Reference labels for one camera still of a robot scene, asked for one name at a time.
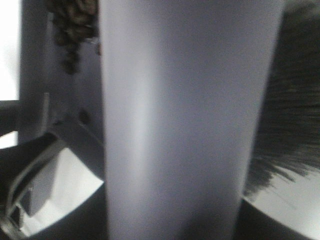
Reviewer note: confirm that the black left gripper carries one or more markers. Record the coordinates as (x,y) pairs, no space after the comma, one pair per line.
(19,165)

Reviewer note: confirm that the purple dustpan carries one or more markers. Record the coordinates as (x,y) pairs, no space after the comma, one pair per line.
(75,112)

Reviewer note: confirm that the pile of coffee beans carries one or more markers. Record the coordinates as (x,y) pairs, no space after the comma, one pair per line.
(76,21)

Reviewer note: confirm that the purple hand brush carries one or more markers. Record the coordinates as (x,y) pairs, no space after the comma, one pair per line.
(211,119)

